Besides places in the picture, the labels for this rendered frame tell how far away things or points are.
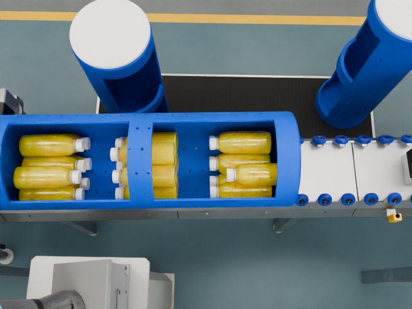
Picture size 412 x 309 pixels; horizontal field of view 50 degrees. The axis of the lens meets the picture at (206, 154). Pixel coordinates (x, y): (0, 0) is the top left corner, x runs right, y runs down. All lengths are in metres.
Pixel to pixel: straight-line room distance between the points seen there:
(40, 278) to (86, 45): 0.77
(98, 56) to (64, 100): 1.17
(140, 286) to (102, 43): 0.82
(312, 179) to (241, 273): 0.98
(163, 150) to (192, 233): 1.18
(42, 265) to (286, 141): 0.74
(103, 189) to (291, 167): 0.61
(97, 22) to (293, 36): 1.50
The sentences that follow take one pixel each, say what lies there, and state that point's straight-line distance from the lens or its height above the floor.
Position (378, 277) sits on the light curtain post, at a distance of 2.28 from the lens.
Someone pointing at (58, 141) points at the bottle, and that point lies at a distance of 1.38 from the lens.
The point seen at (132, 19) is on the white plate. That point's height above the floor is 1.04.
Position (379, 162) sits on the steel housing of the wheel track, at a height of 0.93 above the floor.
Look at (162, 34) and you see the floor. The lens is 2.80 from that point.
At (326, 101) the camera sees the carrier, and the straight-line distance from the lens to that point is 2.49.
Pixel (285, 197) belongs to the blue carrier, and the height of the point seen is 1.15.
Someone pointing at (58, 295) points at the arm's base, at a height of 1.34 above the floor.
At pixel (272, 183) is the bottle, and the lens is 1.30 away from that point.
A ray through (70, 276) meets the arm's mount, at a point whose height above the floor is 1.28.
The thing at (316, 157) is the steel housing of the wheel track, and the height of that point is 0.93.
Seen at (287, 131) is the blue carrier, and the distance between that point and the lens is 1.23.
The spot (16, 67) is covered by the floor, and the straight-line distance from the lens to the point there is 2.90.
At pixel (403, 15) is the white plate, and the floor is 1.04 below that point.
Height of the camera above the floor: 2.37
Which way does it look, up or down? 73 degrees down
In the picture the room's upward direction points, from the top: straight up
